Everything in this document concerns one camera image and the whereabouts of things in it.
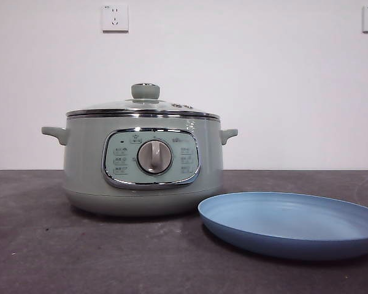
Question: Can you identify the blue round plate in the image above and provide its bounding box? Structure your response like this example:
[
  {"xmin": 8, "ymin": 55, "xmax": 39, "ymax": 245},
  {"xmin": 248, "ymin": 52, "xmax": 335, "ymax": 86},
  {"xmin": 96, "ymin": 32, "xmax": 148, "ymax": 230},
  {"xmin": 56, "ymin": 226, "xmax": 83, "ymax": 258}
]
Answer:
[{"xmin": 197, "ymin": 191, "xmax": 368, "ymax": 262}]

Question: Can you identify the glass lid with green knob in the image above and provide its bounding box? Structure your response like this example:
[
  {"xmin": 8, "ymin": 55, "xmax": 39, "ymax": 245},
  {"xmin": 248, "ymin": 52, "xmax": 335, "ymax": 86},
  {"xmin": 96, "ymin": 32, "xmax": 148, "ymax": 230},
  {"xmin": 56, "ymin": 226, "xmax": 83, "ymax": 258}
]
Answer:
[{"xmin": 66, "ymin": 83, "xmax": 219, "ymax": 119}]

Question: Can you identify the green electric steamer pot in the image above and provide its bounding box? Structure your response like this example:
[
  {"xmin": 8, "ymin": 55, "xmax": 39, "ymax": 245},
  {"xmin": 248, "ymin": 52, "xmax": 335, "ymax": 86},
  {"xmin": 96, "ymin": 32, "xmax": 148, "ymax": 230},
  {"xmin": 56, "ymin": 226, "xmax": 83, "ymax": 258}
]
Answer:
[{"xmin": 40, "ymin": 115, "xmax": 239, "ymax": 218}]

